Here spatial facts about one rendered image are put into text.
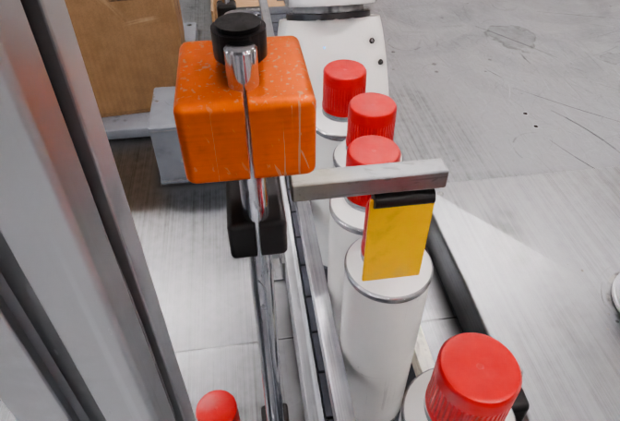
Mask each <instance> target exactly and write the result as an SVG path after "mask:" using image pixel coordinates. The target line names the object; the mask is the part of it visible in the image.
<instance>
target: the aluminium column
mask: <svg viewBox="0 0 620 421"><path fill-rule="evenodd" d="M20 1H21V2H20ZM23 8H24V9H23ZM24 11H25V12H24ZM25 13H26V14H25ZM32 33H33V34H32ZM33 36H34V37H33ZM34 38H35V40H34ZM35 41H36V42H35ZM36 43H37V44H36ZM37 46H38V47H37ZM38 48H39V49H38ZM45 68H46V69H45ZM46 71H47V72H46ZM48 76H49V77H48ZM50 81H51V82H50ZM108 238H109V239H108ZM109 241H110V242H109ZM110 243H111V244H110ZM112 248H113V249H112ZM114 255H115V256H114ZM115 257H116V258H117V261H118V263H119V266H120V268H121V271H122V273H123V275H124V277H125V281H126V283H127V286H128V288H129V291H130V293H131V295H132V297H133V300H134V303H135V305H136V308H137V312H138V315H139V316H140V319H141V322H142V324H143V327H144V330H145V332H146V334H147V337H148V339H149V344H150V346H151V349H152V352H153V354H154V356H155V359H156V362H157V365H158V368H159V370H160V373H161V377H162V380H163V382H164V385H165V388H166V390H167V393H168V395H169V398H170V401H171V404H172V407H173V411H174V414H175V417H176V420H177V421H196V418H195V415H194V412H193V409H192V406H191V403H190V400H189V397H188V394H187V391H186V387H185V383H184V380H183V377H182V374H181V370H180V368H179V365H178V362H177V359H176V355H175V352H174V349H173V345H172V341H171V338H170V335H169V332H168V330H167V326H166V323H165V320H164V317H163V315H162V311H161V306H160V303H159V300H158V297H157V294H156V291H155V288H154V285H153V282H152V279H151V276H150V273H149V268H148V264H147V261H146V259H145V256H144V253H143V249H142V246H141V244H140V241H139V238H138V234H137V229H136V226H135V224H134V220H133V217H132V214H131V211H130V209H129V205H128V202H127V199H126V196H125V192H124V188H123V185H122V182H121V179H120V176H119V173H118V170H117V167H116V164H115V161H114V157H113V153H112V150H111V147H110V143H109V140H108V138H107V135H106V132H105V128H104V125H103V122H102V120H101V115H100V111H99V108H98V105H97V103H96V100H95V96H94V93H93V90H92V87H91V85H90V81H89V76H88V73H87V70H86V67H85V64H84V61H83V58H82V55H81V52H80V49H79V46H78V41H77V37H76V34H75V32H74V29H73V26H72V23H71V19H70V16H69V14H68V11H67V8H66V2H65V0H0V400H1V401H2V402H3V403H4V405H5V406H6V407H7V409H8V410H9V411H10V412H11V414H12V415H13V416H14V417H15V418H16V419H17V421H175V419H174V416H173V412H172V409H171V406H170V404H169V402H168V399H167V396H166V394H165V391H164V388H163V387H162V384H161V379H160V377H159V374H158V371H157V369H156V367H155V364H154V361H153V359H152V356H151V353H150V351H149V347H148V345H147V342H146V339H145V336H144V334H143V331H142V329H141V327H140V324H139V321H138V318H137V314H136V311H135V309H134V307H133V304H132V302H131V299H130V296H129V293H128V292H127V289H126V286H125V282H124V279H123V277H122V274H121V272H120V269H119V267H118V264H117V261H116V259H115Z"/></svg>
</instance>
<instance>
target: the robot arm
mask: <svg viewBox="0 0 620 421"><path fill-rule="evenodd" d="M277 1H283V2H284V4H285V5H286V6H288V7H292V13H287V14H286V18H284V19H280V21H279V27H278V36H287V35H292V36H294V37H296V38H297V39H298V40H299V43H300V45H301V49H302V52H303V56H304V61H305V64H306V67H307V71H308V74H309V78H310V80H311V84H312V87H313V91H314V94H315V97H316V109H317V108H318V107H320V106H321V105H322V100H323V69H324V67H325V66H326V65H327V64H328V63H330V62H332V61H335V60H340V59H348V60H353V61H357V62H359V63H361V64H362V65H364V67H365V68H366V70H367V76H366V88H365V92H376V93H381V94H385V95H387V96H388V97H389V95H388V67H387V57H386V48H385V41H384V34H383V29H382V23H381V19H380V15H375V14H370V9H365V8H364V4H369V3H374V2H375V1H376V0H277Z"/></svg>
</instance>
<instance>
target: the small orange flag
mask: <svg viewBox="0 0 620 421"><path fill-rule="evenodd" d="M435 197H436V194H435V189H434V188H432V189H422V190H413V191H403V192H393V193H384V194H374V195H371V199H370V202H369V211H368V221H367V230H366V238H365V248H364V265H363V274H362V281H363V282H365V281H373V280H382V279H389V278H398V277H406V276H413V275H419V274H420V269H421V265H422V261H423V253H424V249H425V244H426V239H427V236H428V231H429V226H430V222H431V218H432V213H433V209H434V205H435Z"/></svg>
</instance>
